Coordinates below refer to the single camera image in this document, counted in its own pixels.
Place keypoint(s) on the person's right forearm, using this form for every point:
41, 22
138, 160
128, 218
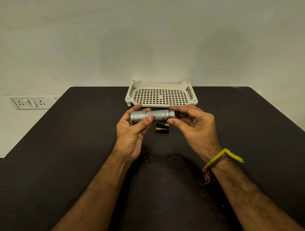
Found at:
252, 200

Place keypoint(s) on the person's left forearm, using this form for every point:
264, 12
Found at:
95, 197

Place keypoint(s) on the silver metal flashlight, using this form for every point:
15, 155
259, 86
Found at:
154, 115

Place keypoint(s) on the yellow and red thread wristband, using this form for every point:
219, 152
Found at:
220, 160

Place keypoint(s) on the white perforated plastic tray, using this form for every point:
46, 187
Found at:
160, 95

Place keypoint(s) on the black and copper battery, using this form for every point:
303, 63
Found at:
162, 130
162, 125

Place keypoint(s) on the person's right hand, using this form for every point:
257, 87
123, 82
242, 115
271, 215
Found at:
197, 135

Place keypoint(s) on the person's right thumb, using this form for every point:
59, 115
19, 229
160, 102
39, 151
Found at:
178, 125

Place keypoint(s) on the person's left hand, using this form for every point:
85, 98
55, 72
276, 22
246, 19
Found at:
129, 140

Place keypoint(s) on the person's left thumb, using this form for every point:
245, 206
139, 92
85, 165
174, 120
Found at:
142, 125

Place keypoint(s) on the white wall socket panel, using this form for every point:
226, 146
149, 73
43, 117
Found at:
32, 102

